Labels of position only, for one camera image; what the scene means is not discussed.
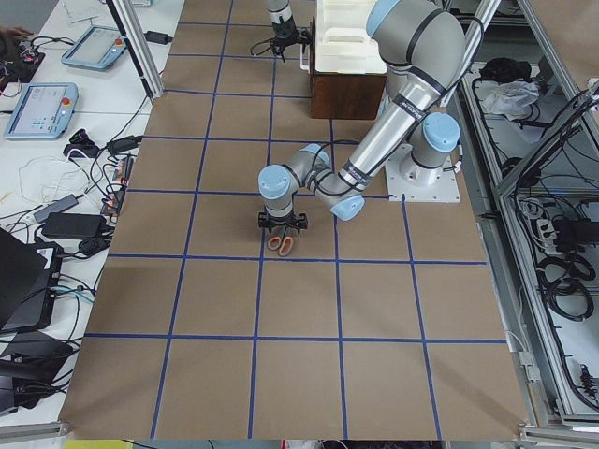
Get white crumpled cloth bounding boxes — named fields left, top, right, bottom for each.
left=481, top=80, right=539, bottom=120

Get black gripper body drawer arm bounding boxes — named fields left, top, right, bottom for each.
left=270, top=18, right=311, bottom=59

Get aluminium frame post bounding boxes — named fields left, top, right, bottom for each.
left=107, top=0, right=164, bottom=100

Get lower blue teach pendant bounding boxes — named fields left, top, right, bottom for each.
left=4, top=82, right=79, bottom=140

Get orange handled scissors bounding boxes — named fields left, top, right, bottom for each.
left=267, top=227, right=294, bottom=257

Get coiled black cable bundle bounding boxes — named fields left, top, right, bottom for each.
left=537, top=252, right=597, bottom=324

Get dark brown wooden cabinet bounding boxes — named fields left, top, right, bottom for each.
left=308, top=41, right=388, bottom=121

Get cream plastic tray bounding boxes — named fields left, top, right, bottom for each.
left=314, top=0, right=387, bottom=75

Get blue teach pendant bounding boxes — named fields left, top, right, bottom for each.
left=61, top=25, right=126, bottom=70
left=4, top=82, right=79, bottom=140

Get upper blue teach pendant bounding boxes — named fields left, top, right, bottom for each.
left=61, top=25, right=126, bottom=70

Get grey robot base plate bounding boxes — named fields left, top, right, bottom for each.
left=385, top=144, right=461, bottom=204

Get large black power brick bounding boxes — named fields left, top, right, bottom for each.
left=41, top=212, right=106, bottom=239

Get black gripper body scissors arm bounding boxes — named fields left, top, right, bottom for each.
left=257, top=211, right=309, bottom=232

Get black laptop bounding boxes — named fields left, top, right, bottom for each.
left=1, top=230, right=64, bottom=334

